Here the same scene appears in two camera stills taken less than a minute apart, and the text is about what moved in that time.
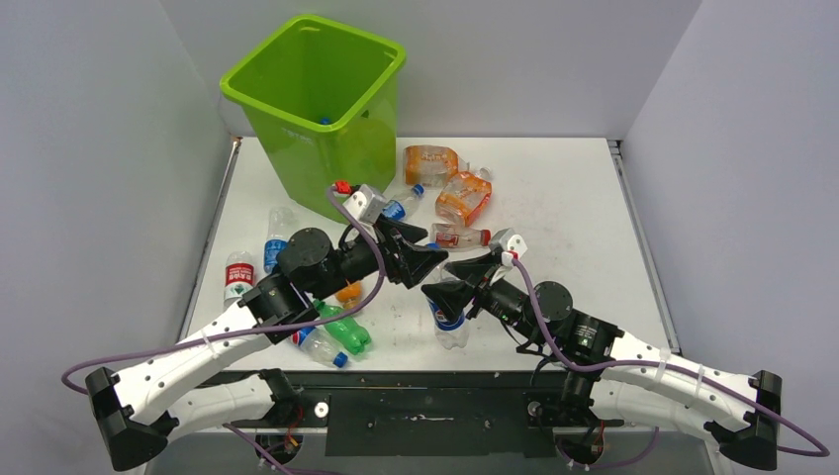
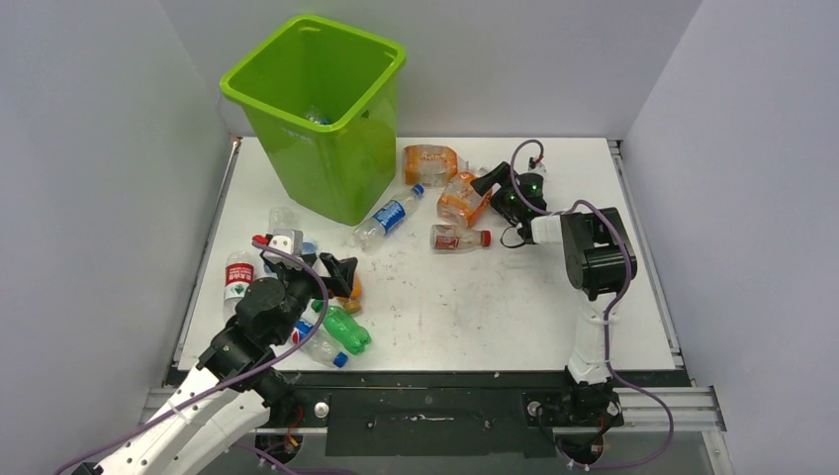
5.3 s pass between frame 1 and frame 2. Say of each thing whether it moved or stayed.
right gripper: moved
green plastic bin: stayed
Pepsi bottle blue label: moved
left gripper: moved
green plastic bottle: stayed
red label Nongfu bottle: stayed
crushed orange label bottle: stayed
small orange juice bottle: stayed
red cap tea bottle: stayed
